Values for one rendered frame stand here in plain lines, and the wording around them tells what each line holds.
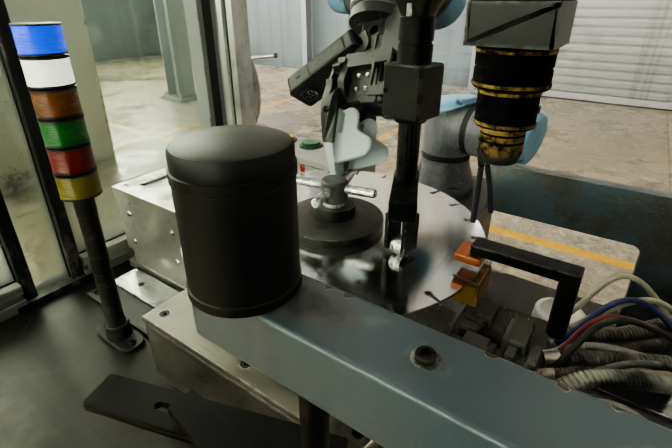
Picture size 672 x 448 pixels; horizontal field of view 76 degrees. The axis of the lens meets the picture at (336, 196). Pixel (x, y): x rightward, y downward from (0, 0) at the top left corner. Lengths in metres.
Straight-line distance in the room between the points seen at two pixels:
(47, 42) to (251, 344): 0.40
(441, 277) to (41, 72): 0.44
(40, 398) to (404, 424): 0.53
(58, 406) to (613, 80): 6.16
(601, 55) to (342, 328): 6.14
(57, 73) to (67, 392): 0.37
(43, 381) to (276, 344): 0.50
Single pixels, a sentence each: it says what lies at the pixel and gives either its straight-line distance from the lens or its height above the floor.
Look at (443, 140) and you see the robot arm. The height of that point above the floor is 0.89.
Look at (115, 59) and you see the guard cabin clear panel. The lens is 0.81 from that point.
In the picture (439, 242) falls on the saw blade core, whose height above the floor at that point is 0.95.
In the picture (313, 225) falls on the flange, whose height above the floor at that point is 0.96.
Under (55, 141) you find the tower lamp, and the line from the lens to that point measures 0.56.
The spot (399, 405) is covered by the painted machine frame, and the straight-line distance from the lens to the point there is 0.19.
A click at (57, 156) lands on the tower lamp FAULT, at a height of 1.02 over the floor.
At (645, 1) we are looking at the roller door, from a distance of 6.24.
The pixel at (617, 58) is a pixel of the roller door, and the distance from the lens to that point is 6.27.
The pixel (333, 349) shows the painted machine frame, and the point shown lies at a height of 1.05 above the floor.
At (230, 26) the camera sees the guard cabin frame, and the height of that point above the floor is 1.13.
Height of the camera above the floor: 1.18
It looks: 25 degrees down
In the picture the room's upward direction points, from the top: straight up
